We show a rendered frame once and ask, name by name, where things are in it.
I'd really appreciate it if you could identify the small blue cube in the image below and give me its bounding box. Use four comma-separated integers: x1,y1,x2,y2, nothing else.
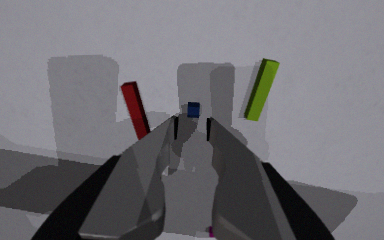
187,102,200,118

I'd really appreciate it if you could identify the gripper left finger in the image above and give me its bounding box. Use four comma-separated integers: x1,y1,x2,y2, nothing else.
31,116,178,240

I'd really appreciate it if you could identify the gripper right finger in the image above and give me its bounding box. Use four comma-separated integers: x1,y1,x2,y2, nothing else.
207,117,335,240

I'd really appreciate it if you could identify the dark red rod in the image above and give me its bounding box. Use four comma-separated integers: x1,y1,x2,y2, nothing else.
120,81,151,140

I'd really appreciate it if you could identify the lime green rod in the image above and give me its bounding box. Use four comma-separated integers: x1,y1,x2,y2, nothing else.
244,59,280,121

